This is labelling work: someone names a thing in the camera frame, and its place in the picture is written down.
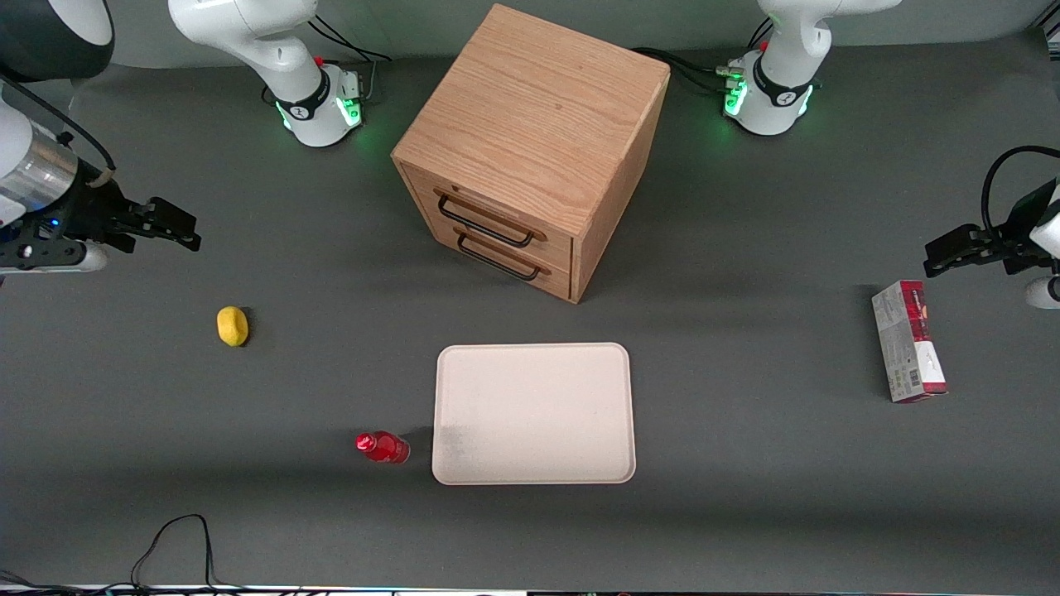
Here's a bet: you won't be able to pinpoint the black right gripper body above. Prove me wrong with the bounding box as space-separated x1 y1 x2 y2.
46 176 152 253

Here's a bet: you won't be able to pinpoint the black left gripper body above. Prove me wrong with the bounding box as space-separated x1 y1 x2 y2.
988 180 1058 276

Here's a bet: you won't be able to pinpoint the small red coke bottle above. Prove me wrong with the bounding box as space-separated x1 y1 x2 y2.
355 430 412 465

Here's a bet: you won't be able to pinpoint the beige rectangular tray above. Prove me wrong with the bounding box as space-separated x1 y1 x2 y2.
431 342 637 486

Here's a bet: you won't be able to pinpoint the red plaid carton box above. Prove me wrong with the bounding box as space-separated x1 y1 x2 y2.
871 280 949 404

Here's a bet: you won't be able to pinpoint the yellow lemon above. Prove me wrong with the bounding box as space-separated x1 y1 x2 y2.
217 305 250 348

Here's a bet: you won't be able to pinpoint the wooden drawer cabinet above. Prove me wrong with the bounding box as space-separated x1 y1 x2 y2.
391 3 672 305

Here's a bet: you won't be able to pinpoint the wooden drawer front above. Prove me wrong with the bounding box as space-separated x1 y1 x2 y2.
426 217 574 301
402 164 575 270

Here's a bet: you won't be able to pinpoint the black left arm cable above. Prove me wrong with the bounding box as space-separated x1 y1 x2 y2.
980 145 1060 249

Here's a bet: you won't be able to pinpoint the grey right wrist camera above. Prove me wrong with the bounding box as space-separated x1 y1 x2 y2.
0 243 109 275

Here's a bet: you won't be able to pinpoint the black right base cables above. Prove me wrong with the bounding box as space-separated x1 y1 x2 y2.
308 15 392 104

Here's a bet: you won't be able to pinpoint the black base cables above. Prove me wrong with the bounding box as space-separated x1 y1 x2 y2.
308 15 392 104
634 47 746 96

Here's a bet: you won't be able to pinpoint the black metal drawer handle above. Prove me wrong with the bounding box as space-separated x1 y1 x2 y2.
455 229 544 283
436 191 538 250

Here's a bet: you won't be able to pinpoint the black cable at table edge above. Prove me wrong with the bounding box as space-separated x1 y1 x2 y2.
0 513 332 596

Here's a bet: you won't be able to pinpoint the black left base cables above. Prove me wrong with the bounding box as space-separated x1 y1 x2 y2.
634 47 746 96

